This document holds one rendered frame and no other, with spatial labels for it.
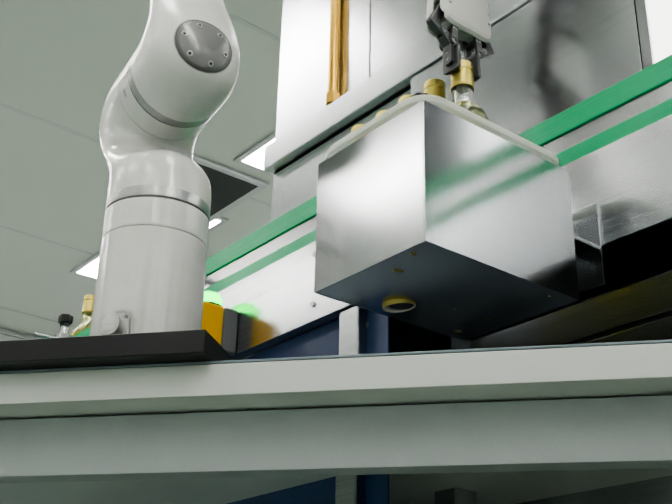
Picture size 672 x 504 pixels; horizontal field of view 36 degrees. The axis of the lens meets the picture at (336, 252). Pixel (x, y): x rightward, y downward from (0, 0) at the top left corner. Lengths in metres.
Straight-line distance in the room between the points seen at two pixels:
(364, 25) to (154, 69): 0.98
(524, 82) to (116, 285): 0.79
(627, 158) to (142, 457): 0.62
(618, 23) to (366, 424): 0.79
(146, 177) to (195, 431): 0.30
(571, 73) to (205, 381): 0.81
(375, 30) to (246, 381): 1.21
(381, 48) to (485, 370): 1.19
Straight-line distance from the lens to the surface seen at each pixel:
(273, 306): 1.47
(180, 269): 1.12
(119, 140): 1.27
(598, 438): 0.97
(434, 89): 1.57
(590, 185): 1.21
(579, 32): 1.60
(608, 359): 0.94
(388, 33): 2.04
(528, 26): 1.69
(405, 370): 0.95
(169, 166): 1.17
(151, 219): 1.13
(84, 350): 1.02
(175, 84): 1.19
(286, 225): 1.53
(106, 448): 1.06
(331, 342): 1.37
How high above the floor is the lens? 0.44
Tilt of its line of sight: 25 degrees up
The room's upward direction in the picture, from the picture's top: 1 degrees clockwise
